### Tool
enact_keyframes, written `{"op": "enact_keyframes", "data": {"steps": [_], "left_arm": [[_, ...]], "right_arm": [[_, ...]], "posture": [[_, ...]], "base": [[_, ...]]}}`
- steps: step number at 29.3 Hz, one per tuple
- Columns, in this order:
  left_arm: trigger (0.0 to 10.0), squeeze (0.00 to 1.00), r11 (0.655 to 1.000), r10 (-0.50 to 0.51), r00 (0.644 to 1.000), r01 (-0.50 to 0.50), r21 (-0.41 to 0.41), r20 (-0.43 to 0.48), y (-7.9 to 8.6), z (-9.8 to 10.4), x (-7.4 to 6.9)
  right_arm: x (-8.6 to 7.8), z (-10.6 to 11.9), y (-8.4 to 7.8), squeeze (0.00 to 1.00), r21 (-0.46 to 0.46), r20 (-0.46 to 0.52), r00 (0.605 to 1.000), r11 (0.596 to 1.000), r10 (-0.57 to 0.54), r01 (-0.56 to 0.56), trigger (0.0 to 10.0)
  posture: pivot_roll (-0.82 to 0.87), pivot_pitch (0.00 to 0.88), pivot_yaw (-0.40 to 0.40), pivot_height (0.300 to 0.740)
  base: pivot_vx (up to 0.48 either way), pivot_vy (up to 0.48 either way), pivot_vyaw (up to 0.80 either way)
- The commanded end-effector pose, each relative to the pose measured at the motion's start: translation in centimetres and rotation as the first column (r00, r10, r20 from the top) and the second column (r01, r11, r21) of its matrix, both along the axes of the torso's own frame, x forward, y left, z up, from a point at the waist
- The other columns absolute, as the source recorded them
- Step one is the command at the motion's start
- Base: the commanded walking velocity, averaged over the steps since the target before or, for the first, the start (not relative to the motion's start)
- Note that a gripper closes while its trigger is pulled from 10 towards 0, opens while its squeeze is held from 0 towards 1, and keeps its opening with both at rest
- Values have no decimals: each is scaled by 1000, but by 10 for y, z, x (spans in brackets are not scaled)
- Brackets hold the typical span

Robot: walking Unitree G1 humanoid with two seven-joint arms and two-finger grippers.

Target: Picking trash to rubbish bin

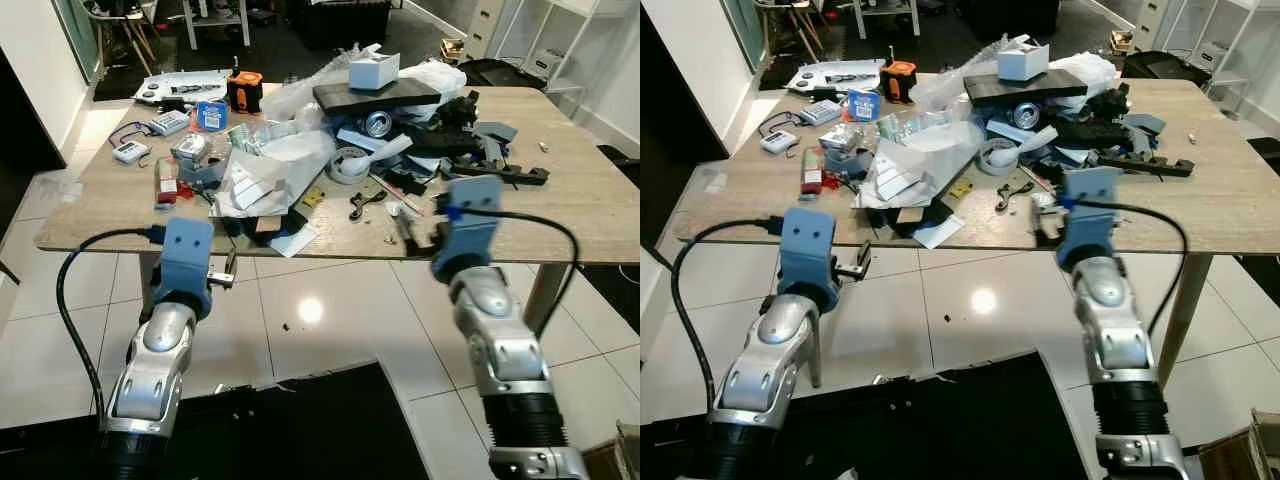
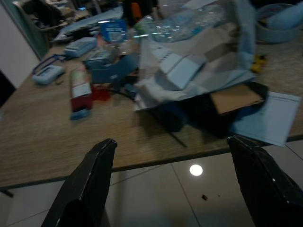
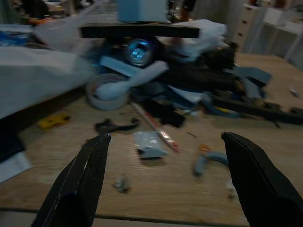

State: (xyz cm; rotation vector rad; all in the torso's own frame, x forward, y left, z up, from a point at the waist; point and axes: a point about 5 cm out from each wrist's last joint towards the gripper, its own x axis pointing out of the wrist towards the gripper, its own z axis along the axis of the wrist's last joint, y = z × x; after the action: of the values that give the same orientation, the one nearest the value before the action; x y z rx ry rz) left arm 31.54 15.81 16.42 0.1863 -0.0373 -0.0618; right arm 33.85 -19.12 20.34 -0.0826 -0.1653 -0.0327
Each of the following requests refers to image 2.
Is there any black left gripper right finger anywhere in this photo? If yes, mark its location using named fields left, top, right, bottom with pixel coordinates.
left=226, top=135, right=303, bottom=227

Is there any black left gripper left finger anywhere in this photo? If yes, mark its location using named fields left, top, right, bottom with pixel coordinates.
left=41, top=138, right=118, bottom=227

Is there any light wooden table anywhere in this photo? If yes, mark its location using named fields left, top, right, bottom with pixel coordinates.
left=0, top=0, right=303, bottom=190

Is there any white paper sheet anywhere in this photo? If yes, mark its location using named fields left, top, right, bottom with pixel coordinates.
left=230, top=91, right=302, bottom=148

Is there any brown cardboard piece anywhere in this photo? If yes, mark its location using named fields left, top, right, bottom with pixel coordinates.
left=210, top=84, right=265, bottom=114

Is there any long red white box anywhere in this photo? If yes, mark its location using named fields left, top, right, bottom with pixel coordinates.
left=69, top=68, right=93, bottom=121

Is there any red translucent plastic piece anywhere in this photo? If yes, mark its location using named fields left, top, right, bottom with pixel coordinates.
left=91, top=84, right=112, bottom=102

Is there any black cloth pouch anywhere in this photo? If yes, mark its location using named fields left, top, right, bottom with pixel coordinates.
left=151, top=81, right=270, bottom=138

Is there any thin black stick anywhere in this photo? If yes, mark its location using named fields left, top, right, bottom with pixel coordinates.
left=169, top=131, right=188, bottom=148

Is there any blue grey tape dispenser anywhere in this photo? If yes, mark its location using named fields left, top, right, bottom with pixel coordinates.
left=82, top=53, right=140, bottom=85

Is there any small yellow object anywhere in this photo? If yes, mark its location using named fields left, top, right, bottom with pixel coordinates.
left=250, top=54, right=268, bottom=73

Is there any clear bag with papers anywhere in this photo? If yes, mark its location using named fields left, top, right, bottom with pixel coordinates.
left=134, top=0, right=258, bottom=112

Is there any light blue ribbed case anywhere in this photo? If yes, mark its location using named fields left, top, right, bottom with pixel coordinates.
left=63, top=37, right=97, bottom=59

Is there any flat white carton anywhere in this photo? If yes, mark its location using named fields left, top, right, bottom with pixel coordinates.
left=153, top=53, right=207, bottom=92

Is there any blue label plastic packet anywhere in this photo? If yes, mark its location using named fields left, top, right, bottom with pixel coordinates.
left=99, top=18, right=129, bottom=44

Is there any long white flat plastic part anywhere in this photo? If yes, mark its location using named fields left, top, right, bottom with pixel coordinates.
left=51, top=6, right=124, bottom=43

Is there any green glass partition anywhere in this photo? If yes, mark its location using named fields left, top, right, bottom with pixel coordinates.
left=4, top=0, right=49, bottom=60

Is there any white curved plastic item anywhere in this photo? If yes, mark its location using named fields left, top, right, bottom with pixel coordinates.
left=268, top=9, right=303, bottom=31

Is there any wooden chair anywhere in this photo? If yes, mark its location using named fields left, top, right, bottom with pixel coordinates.
left=21, top=0, right=65, bottom=32

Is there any orange black tool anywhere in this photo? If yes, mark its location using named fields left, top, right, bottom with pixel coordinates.
left=123, top=0, right=143, bottom=26

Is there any light blue case with strap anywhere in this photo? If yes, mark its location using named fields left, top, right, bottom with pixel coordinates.
left=31, top=54, right=66, bottom=86

